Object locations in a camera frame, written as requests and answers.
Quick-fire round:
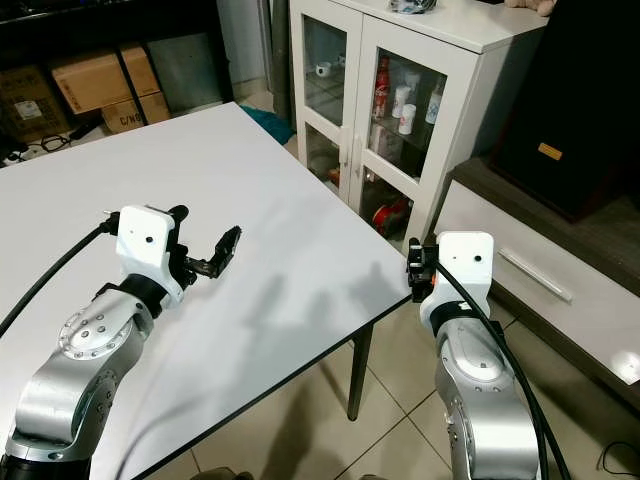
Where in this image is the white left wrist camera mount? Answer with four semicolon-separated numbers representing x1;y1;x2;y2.
115;204;183;303

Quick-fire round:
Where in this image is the beige plush toy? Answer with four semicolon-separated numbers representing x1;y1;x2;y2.
504;0;557;17

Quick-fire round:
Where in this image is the teal cloth item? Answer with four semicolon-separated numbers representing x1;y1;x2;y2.
239;104;298;147

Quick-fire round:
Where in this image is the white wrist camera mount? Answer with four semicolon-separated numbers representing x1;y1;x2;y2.
115;204;183;303
422;231;496;331

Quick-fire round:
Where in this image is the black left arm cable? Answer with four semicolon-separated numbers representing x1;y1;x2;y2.
0;211;123;338

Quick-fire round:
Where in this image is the red cola bottle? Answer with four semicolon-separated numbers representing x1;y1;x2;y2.
371;56;392;123

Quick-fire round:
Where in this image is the red round tin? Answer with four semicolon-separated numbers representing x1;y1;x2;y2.
371;197;412;237

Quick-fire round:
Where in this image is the white paper cup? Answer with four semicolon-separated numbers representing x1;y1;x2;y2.
398;103;418;137
391;85;412;117

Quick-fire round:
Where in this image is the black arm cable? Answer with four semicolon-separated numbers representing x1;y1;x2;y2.
434;260;573;480
0;211;123;338

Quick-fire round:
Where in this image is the small printed cardboard box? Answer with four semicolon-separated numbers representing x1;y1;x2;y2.
100;91;172;137

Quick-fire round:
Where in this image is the low white drawer cabinet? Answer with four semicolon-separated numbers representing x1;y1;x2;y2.
430;155;640;389

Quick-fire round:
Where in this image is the white patterned bottle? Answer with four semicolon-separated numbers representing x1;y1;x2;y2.
425;81;448;126

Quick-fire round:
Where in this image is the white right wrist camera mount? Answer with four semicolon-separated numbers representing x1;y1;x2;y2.
422;231;496;331

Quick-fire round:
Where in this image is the grey glass panel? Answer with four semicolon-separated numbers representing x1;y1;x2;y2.
147;31;227;104

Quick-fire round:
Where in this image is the dark metal table leg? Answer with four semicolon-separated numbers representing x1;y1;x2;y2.
347;322;377;422

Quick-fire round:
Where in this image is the white power strip with cables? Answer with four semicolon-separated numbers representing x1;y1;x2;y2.
4;128;103;167

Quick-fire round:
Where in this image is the grey patterned item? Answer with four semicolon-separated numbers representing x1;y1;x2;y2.
389;0;437;14

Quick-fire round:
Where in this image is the white glass door cabinet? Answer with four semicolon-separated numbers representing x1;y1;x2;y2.
288;0;553;253

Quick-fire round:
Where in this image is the large brown cardboard box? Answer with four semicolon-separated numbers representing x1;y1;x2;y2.
49;44;163;114

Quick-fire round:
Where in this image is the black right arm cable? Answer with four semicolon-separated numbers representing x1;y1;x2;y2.
434;260;573;480

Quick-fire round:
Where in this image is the silver drawer handle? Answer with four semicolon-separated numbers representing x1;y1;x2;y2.
496;246;575;305

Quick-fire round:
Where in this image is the dark brown cardboard box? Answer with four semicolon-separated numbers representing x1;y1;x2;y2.
0;65;63;144

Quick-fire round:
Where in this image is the black wooden speaker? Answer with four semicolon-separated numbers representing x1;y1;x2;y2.
490;0;640;224

